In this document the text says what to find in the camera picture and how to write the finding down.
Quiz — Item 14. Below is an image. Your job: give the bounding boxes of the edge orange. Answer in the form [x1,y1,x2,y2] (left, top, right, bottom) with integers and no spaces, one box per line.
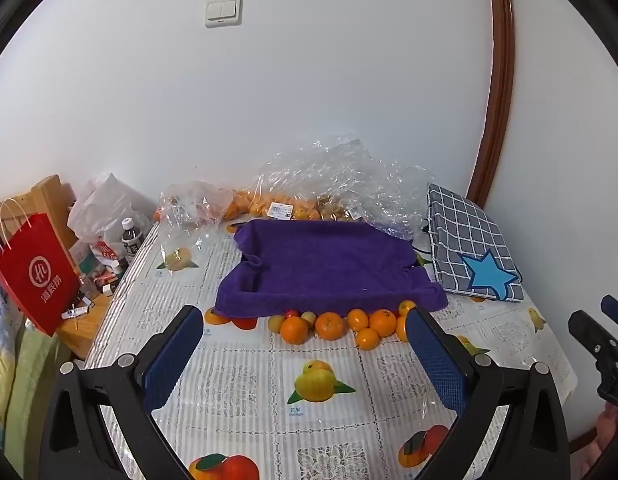
[395,315,408,342]

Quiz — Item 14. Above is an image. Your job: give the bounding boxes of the orange tangerine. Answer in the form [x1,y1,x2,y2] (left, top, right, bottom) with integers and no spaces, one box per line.
[369,309,397,338]

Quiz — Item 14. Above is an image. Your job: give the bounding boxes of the low small orange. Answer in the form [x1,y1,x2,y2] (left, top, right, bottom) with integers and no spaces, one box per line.
[355,327,381,351]

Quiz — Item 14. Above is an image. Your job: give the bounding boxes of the tan round fruit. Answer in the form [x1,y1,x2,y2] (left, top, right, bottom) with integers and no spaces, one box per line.
[300,311,317,328]
[267,315,285,334]

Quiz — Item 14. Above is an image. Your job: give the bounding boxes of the large orange mandarin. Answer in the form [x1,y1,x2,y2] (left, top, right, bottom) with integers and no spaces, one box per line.
[280,316,309,344]
[315,312,347,340]

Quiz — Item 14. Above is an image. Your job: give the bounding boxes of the small yellowish orange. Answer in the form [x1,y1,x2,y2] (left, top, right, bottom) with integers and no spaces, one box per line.
[398,300,416,316]

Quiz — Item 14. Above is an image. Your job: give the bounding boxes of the person's right hand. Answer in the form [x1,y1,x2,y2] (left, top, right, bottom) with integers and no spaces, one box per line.
[583,402,618,470]

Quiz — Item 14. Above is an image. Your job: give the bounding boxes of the wooden side table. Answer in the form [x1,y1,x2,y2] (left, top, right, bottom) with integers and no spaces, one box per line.
[56,259,126,361]

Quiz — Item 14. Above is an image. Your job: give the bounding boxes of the grey checked star cushion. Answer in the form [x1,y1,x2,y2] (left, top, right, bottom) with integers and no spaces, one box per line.
[427,183,524,302]

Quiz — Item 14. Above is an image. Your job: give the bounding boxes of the red paper shopping bag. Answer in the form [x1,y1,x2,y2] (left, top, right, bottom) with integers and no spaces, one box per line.
[0,212,80,336]

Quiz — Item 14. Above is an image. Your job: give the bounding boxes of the dark drink bottle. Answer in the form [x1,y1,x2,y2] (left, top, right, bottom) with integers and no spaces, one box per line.
[122,217,144,261]

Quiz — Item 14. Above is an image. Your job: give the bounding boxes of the white plastic bag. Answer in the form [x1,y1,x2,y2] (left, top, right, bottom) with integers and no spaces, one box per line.
[67,174,155,266]

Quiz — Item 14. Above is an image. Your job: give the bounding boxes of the wooden chair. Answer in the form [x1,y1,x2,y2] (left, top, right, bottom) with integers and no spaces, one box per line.
[0,174,77,252]

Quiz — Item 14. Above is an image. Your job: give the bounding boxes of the small clear plastic bag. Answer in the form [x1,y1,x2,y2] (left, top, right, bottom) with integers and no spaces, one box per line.
[158,181,233,273]

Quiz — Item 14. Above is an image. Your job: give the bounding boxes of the purple towel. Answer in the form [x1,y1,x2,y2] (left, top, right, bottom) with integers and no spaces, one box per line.
[215,220,448,318]

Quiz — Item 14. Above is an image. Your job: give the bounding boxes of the bagged mandarins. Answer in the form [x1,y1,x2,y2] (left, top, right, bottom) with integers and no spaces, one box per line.
[222,190,321,220]

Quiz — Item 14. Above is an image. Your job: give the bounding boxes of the bagged peanuts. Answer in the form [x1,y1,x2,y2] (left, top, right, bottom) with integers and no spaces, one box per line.
[315,196,362,222]

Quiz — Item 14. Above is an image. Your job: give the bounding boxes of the large clear plastic bag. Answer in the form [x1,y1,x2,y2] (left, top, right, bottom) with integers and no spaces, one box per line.
[249,136,433,240]

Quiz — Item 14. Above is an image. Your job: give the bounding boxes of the white price label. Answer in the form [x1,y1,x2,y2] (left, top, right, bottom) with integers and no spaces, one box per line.
[267,202,294,220]

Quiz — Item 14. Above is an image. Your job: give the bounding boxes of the brown wooden door frame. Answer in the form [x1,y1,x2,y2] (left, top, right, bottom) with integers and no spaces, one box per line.
[467,0,516,207]

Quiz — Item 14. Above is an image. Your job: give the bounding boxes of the white light switch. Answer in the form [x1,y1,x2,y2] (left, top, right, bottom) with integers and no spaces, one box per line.
[204,0,243,28]

